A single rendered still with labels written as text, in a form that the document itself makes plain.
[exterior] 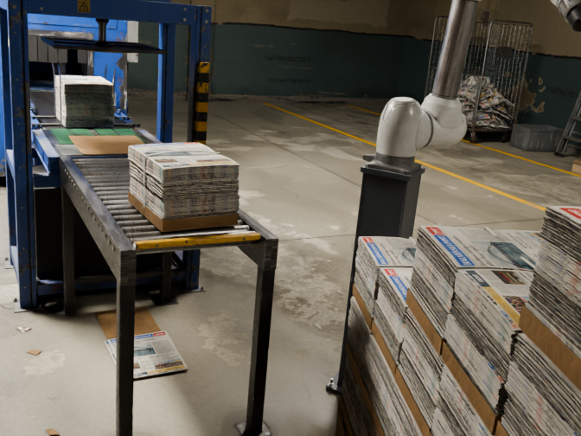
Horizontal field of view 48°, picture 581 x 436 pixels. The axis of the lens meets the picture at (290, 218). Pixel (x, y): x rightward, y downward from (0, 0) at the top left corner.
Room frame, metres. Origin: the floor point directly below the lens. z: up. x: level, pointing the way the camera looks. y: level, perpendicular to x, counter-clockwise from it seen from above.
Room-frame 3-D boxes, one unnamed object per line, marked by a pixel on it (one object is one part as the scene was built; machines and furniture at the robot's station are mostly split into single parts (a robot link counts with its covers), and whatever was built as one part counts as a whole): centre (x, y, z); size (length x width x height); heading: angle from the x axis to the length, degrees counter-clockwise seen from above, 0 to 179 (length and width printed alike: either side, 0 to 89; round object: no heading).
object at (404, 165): (2.59, -0.38, 1.03); 0.22 x 0.18 x 0.06; 64
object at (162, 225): (2.24, 0.35, 0.83); 0.29 x 0.16 x 0.04; 122
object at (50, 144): (3.54, 1.07, 0.75); 0.70 x 0.65 x 0.10; 28
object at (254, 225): (2.75, 0.37, 0.74); 1.34 x 0.05 x 0.12; 28
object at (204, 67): (3.42, 0.51, 1.05); 0.05 x 0.05 x 0.45; 28
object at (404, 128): (2.59, -0.40, 1.17); 0.18 x 0.16 x 0.22; 121
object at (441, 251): (1.51, -0.53, 0.95); 0.38 x 0.29 x 0.23; 98
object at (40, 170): (3.54, 1.06, 0.38); 0.94 x 0.69 x 0.63; 118
